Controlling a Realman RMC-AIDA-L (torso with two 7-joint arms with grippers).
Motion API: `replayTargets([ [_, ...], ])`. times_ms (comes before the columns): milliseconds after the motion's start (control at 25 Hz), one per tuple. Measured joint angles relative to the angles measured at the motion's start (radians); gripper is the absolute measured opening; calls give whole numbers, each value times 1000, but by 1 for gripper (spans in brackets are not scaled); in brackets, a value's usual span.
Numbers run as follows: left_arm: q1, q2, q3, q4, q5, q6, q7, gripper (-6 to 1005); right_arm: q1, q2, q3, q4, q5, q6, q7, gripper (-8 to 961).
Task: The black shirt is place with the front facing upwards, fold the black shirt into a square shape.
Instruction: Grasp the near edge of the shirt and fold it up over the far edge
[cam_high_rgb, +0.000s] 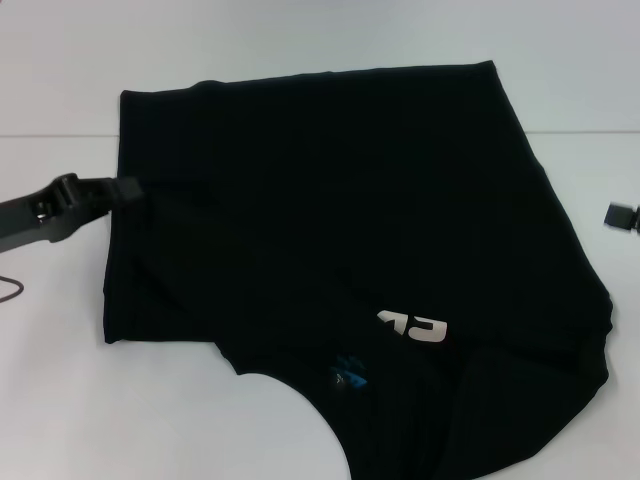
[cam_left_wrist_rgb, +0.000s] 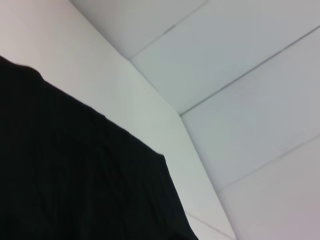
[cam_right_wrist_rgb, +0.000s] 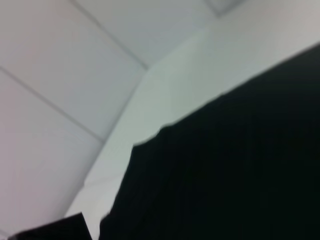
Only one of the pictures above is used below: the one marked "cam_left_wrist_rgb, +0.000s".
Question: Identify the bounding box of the black shirt with FREE print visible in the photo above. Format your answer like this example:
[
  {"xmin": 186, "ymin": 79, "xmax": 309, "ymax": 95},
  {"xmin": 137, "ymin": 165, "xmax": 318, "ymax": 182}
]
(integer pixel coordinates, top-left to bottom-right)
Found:
[{"xmin": 0, "ymin": 56, "xmax": 200, "ymax": 240}]

